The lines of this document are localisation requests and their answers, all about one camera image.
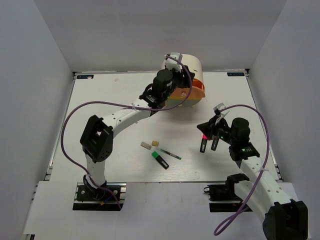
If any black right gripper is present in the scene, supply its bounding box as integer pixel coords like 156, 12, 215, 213
197, 114, 237, 146

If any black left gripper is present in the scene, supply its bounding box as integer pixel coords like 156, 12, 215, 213
162, 64, 195, 101

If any pink highlighter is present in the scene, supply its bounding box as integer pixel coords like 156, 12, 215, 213
199, 134, 208, 153

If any orange highlighter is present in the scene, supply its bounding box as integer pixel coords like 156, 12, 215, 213
210, 137, 219, 151

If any round cream drawer cabinet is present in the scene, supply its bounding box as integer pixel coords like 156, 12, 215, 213
165, 53, 206, 108

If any green pen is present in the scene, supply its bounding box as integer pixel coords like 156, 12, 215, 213
155, 146, 182, 160

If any green highlighter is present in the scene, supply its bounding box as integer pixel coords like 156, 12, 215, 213
151, 151, 169, 170

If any grey eraser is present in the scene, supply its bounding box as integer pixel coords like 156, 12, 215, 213
140, 141, 152, 150

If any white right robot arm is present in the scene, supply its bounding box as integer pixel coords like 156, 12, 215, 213
197, 116, 308, 240

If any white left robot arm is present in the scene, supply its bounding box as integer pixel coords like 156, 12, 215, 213
80, 69, 195, 200

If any tan eraser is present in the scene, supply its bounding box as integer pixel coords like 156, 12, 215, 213
151, 140, 159, 146

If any blue label right corner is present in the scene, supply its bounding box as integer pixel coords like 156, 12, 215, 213
227, 72, 245, 77

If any blue label corner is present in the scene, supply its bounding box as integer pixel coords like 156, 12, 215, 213
76, 74, 94, 80
227, 72, 245, 77

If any blue label left corner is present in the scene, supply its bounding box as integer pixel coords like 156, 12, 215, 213
76, 74, 94, 80

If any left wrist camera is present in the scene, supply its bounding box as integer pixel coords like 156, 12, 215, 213
163, 52, 183, 73

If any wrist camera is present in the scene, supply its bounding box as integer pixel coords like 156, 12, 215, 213
213, 102, 229, 125
163, 52, 183, 73

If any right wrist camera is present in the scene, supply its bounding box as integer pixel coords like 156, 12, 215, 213
213, 102, 229, 125

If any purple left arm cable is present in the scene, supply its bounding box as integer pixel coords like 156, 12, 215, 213
61, 56, 193, 210

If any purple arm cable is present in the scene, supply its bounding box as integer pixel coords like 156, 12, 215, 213
61, 56, 193, 210
214, 104, 272, 237

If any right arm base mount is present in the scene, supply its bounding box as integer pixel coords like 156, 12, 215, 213
203, 184, 243, 213

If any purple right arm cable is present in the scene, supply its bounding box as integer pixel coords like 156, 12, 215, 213
214, 104, 272, 237

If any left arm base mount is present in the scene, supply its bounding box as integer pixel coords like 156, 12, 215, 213
72, 182, 127, 212

